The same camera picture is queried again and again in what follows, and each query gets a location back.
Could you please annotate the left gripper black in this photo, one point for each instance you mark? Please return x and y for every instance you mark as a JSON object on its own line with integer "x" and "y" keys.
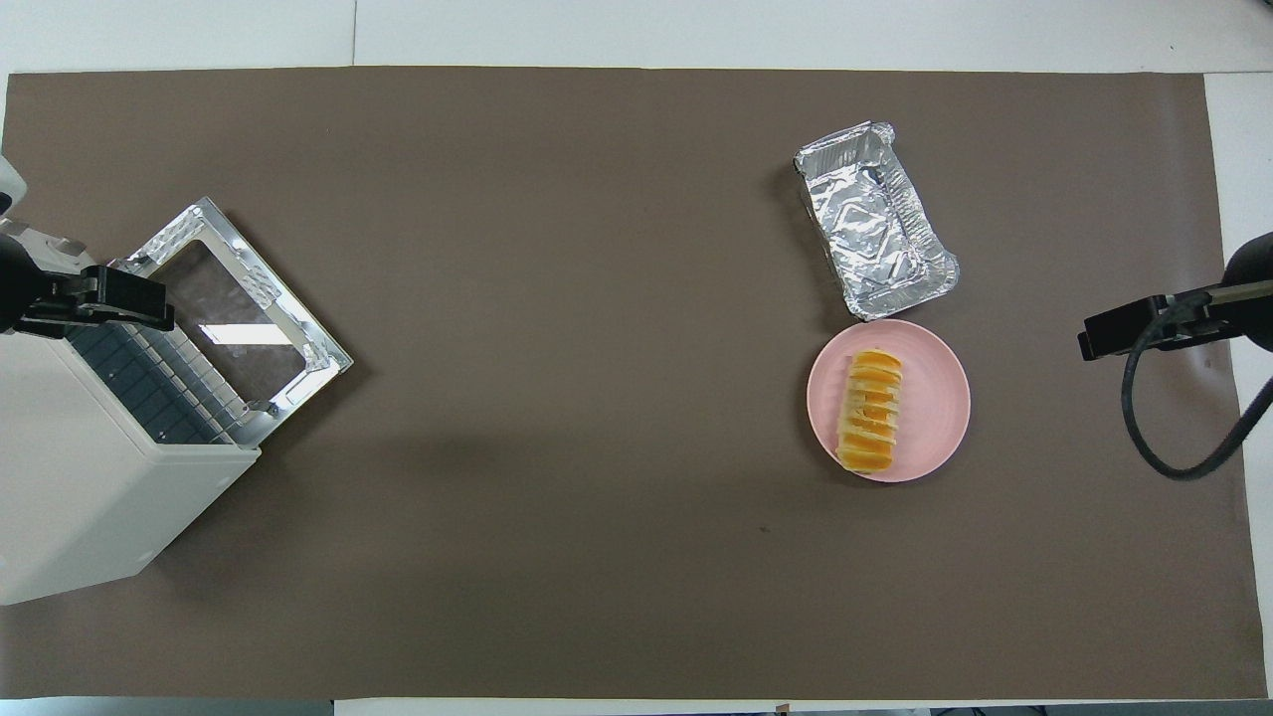
{"x": 65, "y": 298}

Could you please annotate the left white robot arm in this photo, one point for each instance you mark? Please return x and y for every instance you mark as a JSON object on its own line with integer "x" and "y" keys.
{"x": 12, "y": 283}

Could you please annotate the brown paper table mat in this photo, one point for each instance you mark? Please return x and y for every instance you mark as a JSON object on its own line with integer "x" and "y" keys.
{"x": 597, "y": 398}

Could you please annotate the glass oven door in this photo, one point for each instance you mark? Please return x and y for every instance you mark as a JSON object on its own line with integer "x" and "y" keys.
{"x": 239, "y": 298}

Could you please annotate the aluminium foil tray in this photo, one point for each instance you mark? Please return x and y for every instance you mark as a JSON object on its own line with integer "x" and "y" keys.
{"x": 875, "y": 224}

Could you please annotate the sliced orange bread loaf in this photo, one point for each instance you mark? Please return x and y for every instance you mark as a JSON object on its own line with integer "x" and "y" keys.
{"x": 870, "y": 408}

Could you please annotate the white toaster oven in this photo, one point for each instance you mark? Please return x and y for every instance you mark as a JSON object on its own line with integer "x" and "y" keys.
{"x": 80, "y": 497}

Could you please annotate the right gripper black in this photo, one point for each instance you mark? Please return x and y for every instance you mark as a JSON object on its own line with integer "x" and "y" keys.
{"x": 1218, "y": 318}

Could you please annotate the pink round plate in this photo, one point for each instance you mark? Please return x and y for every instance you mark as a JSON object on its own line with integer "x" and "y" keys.
{"x": 935, "y": 398}

